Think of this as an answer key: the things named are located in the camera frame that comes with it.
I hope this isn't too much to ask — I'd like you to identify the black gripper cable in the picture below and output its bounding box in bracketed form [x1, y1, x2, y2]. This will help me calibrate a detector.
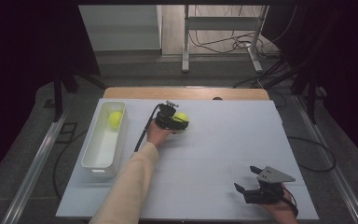
[133, 103, 163, 153]
[282, 186, 299, 217]

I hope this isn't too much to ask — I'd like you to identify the dark curtain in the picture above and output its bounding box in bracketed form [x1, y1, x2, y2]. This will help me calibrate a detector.
[0, 0, 101, 188]
[262, 0, 358, 172]

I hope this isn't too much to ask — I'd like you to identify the bundle of floor cables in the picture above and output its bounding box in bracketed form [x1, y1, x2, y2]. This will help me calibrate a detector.
[188, 31, 281, 59]

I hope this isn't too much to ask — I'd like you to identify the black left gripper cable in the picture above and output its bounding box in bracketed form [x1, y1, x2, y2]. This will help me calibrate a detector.
[133, 103, 163, 153]

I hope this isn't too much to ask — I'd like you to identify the plain yellow tennis ball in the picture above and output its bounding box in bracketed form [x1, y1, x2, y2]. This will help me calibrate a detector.
[107, 110, 124, 130]

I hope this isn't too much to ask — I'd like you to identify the black floor cable loop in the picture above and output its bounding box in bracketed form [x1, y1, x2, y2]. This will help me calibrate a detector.
[287, 135, 337, 173]

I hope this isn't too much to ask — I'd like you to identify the black stand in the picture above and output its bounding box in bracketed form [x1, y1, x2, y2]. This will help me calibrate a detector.
[43, 62, 106, 123]
[260, 59, 324, 125]

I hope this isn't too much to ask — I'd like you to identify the wooden table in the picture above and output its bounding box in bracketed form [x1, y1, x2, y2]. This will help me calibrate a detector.
[102, 87, 270, 101]

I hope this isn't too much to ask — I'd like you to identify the thin black floor cable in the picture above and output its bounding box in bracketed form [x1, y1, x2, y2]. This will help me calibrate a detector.
[53, 129, 88, 200]

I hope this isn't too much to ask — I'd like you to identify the person's left hand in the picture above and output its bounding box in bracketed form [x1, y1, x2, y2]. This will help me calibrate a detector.
[146, 120, 175, 148]

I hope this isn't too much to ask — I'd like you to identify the white board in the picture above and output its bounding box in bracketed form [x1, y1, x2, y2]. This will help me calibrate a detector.
[55, 98, 320, 220]

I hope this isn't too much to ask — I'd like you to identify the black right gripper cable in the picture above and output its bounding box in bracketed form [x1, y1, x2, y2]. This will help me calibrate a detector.
[282, 186, 299, 217]

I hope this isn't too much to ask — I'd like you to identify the white plastic bin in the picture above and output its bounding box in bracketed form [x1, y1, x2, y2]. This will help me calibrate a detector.
[80, 101, 129, 179]

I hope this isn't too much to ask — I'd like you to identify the white cabinet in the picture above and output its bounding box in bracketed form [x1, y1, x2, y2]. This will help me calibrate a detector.
[78, 4, 163, 52]

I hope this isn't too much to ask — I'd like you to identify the metal floor rail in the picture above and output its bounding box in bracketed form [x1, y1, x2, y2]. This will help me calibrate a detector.
[293, 94, 358, 224]
[1, 111, 69, 224]

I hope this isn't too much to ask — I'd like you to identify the white metal desk frame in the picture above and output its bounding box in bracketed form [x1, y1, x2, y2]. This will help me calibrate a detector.
[181, 4, 269, 74]

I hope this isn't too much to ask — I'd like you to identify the yellow tennis ball black print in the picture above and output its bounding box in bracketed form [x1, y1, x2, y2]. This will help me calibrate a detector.
[172, 111, 190, 125]

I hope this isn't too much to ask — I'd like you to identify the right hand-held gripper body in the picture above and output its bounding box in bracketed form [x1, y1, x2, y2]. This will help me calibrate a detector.
[243, 165, 296, 205]

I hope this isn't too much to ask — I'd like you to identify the person's right hand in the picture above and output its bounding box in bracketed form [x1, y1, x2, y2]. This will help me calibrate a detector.
[260, 190, 299, 224]

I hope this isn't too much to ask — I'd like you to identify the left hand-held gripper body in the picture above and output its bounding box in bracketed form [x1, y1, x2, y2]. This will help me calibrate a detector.
[153, 100, 181, 131]

